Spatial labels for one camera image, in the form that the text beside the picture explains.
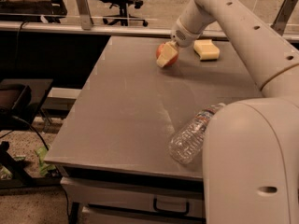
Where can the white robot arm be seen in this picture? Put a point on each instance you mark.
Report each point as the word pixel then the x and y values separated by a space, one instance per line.
pixel 251 150

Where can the grey drawer with black handle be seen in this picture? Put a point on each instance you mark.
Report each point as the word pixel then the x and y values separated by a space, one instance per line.
pixel 117 203

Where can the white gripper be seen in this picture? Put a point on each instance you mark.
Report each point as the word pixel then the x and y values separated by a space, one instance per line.
pixel 184 36

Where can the metal railing bar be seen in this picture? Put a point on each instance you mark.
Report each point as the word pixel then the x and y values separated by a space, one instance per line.
pixel 62 28

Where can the red apple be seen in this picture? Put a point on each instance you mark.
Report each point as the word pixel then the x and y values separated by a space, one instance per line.
pixel 163 55

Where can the clear plastic water bottle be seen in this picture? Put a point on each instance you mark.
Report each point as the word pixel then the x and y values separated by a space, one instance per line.
pixel 187 143

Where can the yellow sponge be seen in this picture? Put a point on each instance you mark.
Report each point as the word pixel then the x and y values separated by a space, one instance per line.
pixel 206 50

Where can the black side table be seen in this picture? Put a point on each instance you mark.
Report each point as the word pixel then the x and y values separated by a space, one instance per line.
pixel 21 100

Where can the right metal railing bracket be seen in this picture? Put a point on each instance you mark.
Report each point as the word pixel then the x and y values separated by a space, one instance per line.
pixel 280 22

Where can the green crumpled bag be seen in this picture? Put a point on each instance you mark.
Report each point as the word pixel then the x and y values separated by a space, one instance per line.
pixel 46 170

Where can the metal railing bracket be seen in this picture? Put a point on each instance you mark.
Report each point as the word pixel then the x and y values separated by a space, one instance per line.
pixel 280 22
pixel 84 14

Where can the left metal railing bracket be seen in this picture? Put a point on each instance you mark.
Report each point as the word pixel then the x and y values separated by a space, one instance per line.
pixel 84 14

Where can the dark desk with clutter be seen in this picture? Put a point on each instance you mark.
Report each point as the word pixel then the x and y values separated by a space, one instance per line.
pixel 46 11

